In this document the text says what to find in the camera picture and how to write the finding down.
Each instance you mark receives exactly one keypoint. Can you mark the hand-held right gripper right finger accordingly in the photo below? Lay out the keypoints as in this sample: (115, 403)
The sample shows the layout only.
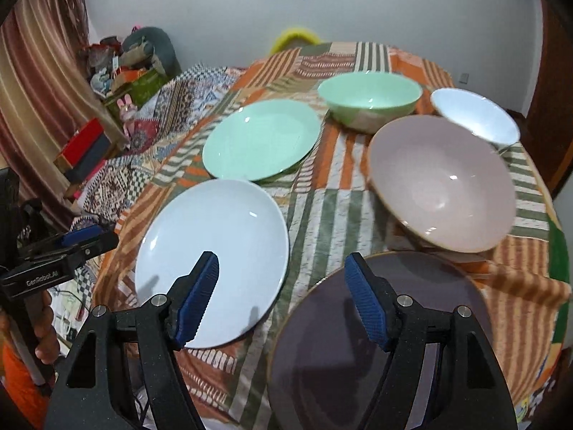
(367, 304)

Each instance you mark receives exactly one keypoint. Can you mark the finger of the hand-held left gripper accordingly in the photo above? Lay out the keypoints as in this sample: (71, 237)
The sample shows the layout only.
(98, 244)
(85, 234)

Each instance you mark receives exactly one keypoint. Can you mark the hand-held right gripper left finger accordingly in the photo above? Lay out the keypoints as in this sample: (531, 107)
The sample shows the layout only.
(201, 295)

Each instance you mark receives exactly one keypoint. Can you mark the dark purple plate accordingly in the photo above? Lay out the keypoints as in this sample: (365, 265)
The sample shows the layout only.
(331, 354)

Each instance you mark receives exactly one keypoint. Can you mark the pale blue plate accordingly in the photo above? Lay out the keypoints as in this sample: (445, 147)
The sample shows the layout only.
(210, 224)

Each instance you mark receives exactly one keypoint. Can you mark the pink bowl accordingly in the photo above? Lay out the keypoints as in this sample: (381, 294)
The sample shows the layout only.
(438, 183)

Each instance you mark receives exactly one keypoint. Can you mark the mint green plate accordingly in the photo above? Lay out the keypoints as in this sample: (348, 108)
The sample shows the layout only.
(262, 141)

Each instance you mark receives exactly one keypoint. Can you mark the mint green bowl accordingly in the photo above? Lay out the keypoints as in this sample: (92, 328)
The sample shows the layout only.
(367, 92)

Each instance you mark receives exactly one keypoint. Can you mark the person's left hand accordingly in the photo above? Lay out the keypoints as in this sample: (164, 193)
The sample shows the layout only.
(44, 322)

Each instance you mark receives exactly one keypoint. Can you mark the navy blue box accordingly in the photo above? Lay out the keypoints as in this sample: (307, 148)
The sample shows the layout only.
(89, 159)

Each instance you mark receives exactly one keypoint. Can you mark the red box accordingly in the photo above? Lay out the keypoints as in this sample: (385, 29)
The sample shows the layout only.
(85, 136)

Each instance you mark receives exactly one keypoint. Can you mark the striped patchwork tablecloth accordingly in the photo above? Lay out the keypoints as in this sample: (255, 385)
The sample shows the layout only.
(340, 197)

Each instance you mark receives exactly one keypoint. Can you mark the person's orange clothing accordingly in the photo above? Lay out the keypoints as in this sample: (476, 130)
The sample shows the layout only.
(18, 389)

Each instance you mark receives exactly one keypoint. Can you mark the pink bunny toy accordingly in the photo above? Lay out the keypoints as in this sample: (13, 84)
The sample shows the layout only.
(127, 109)

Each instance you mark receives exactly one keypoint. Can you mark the green cardboard box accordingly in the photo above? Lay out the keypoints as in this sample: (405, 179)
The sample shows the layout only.
(147, 85)

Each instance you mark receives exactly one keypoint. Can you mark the orange box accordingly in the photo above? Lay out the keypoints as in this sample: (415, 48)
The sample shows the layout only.
(130, 78)

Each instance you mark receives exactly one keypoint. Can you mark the striped brown curtain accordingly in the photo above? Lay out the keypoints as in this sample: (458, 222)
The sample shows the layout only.
(40, 76)

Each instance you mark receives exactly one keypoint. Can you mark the patterned blue white blanket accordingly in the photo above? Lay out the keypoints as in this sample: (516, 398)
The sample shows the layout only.
(179, 94)

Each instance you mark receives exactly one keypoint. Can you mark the white spotted bowl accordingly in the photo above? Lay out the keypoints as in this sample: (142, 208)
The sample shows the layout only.
(474, 114)

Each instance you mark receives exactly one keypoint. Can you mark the yellow chair back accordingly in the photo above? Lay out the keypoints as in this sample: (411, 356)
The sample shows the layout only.
(286, 36)

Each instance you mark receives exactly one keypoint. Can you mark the white wall outlet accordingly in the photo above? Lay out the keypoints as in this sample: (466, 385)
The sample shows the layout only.
(464, 78)

